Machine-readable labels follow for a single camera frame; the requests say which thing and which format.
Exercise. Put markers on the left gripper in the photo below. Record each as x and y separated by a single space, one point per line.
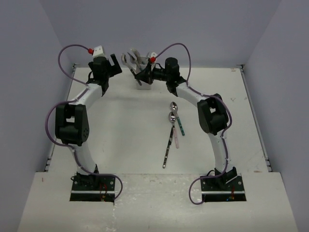
115 69

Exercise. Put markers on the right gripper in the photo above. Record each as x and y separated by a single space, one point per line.
147 75

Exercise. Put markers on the dark dotted handled spoon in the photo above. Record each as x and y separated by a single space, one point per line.
125 62

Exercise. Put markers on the teal handled knife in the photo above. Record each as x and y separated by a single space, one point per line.
135 61

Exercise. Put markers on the dark dotted handled knife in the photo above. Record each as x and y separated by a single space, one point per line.
167 149

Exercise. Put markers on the teal handled fork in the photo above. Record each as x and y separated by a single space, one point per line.
138 58

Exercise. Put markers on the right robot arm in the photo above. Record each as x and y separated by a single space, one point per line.
213 115

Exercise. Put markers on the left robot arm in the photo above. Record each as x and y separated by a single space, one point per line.
72 126

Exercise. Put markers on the white three-compartment utensil holder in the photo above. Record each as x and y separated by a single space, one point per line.
142 85

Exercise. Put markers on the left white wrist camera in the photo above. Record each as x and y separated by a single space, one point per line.
97 51

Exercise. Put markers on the teal handled spoon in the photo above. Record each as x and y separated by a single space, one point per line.
174 109

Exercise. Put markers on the pink handled spoon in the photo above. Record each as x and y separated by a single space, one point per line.
172 119

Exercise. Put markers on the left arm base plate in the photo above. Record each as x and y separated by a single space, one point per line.
92 188

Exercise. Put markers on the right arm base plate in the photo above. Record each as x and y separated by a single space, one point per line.
227 188

